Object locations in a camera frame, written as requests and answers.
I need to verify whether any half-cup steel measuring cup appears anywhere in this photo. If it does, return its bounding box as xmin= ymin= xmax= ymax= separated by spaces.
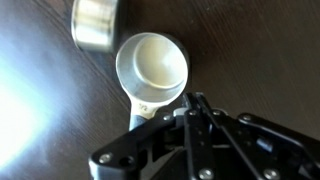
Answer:
xmin=115 ymin=31 xmax=190 ymax=133

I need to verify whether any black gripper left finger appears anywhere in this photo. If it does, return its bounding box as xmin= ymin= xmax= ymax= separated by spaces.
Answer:
xmin=88 ymin=92 xmax=215 ymax=180

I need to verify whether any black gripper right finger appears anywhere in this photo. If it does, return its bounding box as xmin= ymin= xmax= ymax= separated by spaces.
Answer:
xmin=195 ymin=92 xmax=320 ymax=180

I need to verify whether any third-cup steel measuring cup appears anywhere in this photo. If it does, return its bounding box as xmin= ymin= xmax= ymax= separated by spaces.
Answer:
xmin=70 ymin=0 xmax=120 ymax=54

